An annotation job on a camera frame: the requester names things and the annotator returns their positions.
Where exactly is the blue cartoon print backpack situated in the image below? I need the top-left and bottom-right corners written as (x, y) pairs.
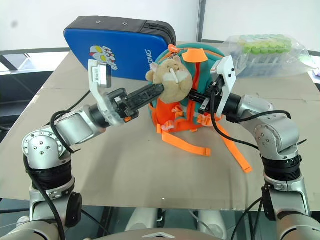
top-left (62, 15), bottom-right (178, 82)

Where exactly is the white right robot leg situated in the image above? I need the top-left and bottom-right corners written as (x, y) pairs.
top-left (196, 209), bottom-right (229, 240)

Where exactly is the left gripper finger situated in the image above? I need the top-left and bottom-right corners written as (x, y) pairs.
top-left (126, 90), bottom-right (165, 113)
top-left (125, 83), bottom-right (166, 104)

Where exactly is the black vertical pole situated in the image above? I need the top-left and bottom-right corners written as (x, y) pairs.
top-left (196, 0), bottom-right (204, 43)

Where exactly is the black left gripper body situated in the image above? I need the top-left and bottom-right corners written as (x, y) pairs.
top-left (104, 87), bottom-right (140, 123)

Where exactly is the tan plush hamster toy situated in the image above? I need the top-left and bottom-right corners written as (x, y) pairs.
top-left (145, 55), bottom-right (193, 103)

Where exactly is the thin black cable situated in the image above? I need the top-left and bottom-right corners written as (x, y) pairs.
top-left (42, 89), bottom-right (92, 127)

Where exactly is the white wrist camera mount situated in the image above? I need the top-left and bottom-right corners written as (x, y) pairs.
top-left (86, 59), bottom-right (126, 129)
top-left (209, 55), bottom-right (237, 118)

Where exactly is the white robot leg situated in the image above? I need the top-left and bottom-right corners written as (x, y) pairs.
top-left (196, 209), bottom-right (229, 240)
top-left (124, 207), bottom-right (159, 232)

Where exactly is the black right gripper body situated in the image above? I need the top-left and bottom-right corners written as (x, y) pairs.
top-left (199, 74), bottom-right (226, 116)

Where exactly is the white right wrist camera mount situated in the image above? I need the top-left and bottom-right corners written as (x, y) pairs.
top-left (209, 55), bottom-right (237, 118)

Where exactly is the grey robot torso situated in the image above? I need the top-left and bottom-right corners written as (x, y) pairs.
top-left (99, 226), bottom-right (227, 240)

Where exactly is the brown cardboard table cover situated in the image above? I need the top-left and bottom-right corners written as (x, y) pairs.
top-left (0, 41), bottom-right (320, 210)

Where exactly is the white left robot leg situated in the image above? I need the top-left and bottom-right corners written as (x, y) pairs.
top-left (124, 207), bottom-right (159, 232)

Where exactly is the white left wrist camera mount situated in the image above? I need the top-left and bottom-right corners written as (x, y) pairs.
top-left (86, 59), bottom-right (126, 129)

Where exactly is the clear bag of green items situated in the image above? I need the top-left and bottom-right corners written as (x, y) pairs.
top-left (219, 33), bottom-right (316, 79)

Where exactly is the orange and teal backpack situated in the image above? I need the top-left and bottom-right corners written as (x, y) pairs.
top-left (148, 42), bottom-right (253, 174)

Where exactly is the purple and white item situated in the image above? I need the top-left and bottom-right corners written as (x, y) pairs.
top-left (311, 67), bottom-right (320, 85)

